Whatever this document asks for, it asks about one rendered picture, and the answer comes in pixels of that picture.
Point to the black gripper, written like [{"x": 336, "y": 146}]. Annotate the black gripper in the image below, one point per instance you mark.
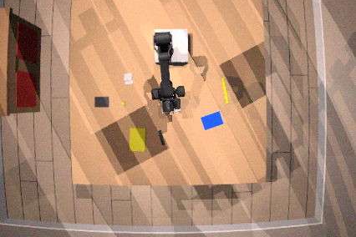
[{"x": 180, "y": 91}]

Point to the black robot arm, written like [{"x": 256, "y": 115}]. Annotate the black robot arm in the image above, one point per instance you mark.
[{"x": 164, "y": 51}]

